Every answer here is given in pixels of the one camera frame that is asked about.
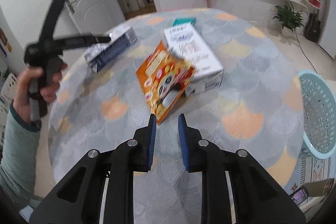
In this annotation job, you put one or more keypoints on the blue white long carton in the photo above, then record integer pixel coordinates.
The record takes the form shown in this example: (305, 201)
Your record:
(100, 55)

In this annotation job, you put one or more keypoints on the teal crumpled wrapper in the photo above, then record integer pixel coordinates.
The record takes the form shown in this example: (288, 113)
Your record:
(179, 21)

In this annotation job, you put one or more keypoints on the light blue plastic basket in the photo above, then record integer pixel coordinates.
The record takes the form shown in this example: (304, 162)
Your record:
(319, 117)

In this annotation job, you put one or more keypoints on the brown round stool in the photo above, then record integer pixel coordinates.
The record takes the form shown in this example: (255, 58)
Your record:
(319, 188)

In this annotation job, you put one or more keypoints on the smartphone on floor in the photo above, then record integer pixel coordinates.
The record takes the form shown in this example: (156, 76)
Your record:
(300, 195)

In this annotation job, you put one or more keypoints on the white milk carton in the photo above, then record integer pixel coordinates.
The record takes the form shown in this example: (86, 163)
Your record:
(187, 43)

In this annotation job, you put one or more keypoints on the person's left hand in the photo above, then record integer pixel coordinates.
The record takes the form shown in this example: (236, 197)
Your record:
(27, 85)

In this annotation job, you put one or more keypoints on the orange panda snack bag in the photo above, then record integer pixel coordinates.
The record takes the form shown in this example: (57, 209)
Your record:
(163, 79)

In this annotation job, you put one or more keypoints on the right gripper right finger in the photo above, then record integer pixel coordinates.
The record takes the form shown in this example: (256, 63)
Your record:
(183, 131)

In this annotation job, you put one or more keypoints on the white refrigerator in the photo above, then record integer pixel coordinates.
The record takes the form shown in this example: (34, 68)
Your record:
(328, 39)

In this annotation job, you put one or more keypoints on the green potted plant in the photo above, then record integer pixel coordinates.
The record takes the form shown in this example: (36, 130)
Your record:
(289, 18)

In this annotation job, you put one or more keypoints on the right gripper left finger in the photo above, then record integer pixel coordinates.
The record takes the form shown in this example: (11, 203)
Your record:
(150, 140)

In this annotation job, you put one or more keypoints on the black acoustic guitar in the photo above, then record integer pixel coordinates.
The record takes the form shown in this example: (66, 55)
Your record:
(312, 29)

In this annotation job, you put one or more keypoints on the green sleeved left forearm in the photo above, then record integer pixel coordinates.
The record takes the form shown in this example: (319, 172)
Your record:
(18, 165)

